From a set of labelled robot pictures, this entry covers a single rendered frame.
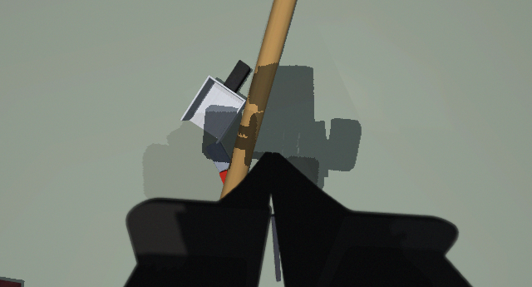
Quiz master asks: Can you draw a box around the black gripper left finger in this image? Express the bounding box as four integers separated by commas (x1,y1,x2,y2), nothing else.
126,151,274,287

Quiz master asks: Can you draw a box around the dark grey l-shaped bar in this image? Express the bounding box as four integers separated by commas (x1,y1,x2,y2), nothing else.
271,215,281,281

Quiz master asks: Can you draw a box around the long wooden-handled scraper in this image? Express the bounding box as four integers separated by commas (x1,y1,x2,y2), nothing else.
220,0,297,200

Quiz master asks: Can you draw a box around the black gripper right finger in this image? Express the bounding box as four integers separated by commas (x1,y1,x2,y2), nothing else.
271,152,459,287

